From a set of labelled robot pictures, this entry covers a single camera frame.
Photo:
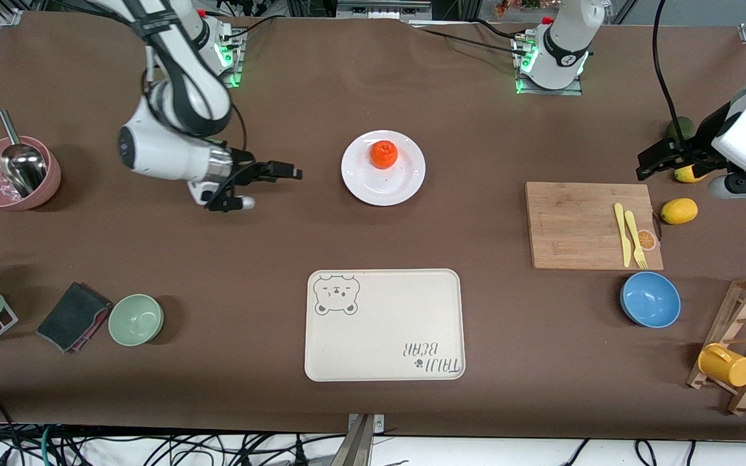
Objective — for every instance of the aluminium frame structure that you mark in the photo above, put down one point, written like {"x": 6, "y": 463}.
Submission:
{"x": 379, "y": 8}

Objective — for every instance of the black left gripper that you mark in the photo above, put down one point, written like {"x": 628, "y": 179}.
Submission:
{"x": 697, "y": 142}

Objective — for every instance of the pale green bowl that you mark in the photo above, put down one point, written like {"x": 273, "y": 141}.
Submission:
{"x": 135, "y": 320}

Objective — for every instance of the green lime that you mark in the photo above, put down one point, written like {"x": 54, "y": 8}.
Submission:
{"x": 680, "y": 126}

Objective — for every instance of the dark grey folded cloth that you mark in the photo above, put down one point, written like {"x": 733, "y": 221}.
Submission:
{"x": 68, "y": 314}

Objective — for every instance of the yellow lemon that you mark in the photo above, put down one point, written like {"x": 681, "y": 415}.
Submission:
{"x": 679, "y": 211}
{"x": 687, "y": 175}

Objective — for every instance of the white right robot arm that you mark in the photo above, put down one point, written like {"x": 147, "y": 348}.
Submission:
{"x": 179, "y": 84}

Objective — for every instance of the white round plate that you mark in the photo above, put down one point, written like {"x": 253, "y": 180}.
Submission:
{"x": 386, "y": 189}

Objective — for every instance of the yellow mug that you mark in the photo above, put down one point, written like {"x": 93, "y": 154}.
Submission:
{"x": 726, "y": 366}

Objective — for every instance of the small orange slice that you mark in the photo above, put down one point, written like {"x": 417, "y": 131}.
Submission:
{"x": 647, "y": 240}

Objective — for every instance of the wooden cutting board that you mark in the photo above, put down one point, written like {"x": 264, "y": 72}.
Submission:
{"x": 574, "y": 226}

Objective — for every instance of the pink folded cloth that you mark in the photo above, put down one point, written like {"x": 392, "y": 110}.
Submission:
{"x": 98, "y": 325}

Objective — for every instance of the metal ladle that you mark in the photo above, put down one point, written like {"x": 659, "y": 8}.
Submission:
{"x": 23, "y": 168}

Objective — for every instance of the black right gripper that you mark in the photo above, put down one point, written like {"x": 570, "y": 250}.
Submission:
{"x": 244, "y": 170}

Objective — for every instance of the orange mandarin fruit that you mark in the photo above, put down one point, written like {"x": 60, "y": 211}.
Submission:
{"x": 384, "y": 155}

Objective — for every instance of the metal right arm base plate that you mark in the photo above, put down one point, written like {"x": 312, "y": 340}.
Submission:
{"x": 234, "y": 79}

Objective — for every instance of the cream tray with bear print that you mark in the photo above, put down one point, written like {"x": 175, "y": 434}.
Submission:
{"x": 386, "y": 336}

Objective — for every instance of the yellow plastic fork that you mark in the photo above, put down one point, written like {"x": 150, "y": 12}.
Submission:
{"x": 633, "y": 230}

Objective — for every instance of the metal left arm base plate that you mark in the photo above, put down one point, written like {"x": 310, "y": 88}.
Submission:
{"x": 548, "y": 92}

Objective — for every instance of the metal table edge bracket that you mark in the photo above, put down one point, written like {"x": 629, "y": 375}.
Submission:
{"x": 361, "y": 446}

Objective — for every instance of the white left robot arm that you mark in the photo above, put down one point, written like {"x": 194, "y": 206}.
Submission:
{"x": 567, "y": 39}

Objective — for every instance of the yellow plastic knife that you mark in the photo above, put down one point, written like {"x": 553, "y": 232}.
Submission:
{"x": 622, "y": 233}

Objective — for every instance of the blue bowl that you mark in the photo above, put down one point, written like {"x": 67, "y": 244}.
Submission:
{"x": 650, "y": 299}

